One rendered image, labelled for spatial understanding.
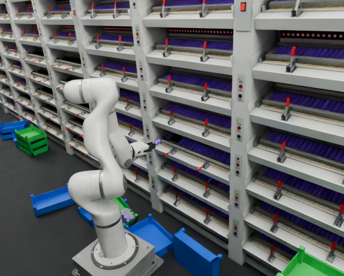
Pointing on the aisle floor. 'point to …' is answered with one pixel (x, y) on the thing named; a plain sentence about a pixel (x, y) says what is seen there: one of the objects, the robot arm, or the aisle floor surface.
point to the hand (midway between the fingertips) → (151, 145)
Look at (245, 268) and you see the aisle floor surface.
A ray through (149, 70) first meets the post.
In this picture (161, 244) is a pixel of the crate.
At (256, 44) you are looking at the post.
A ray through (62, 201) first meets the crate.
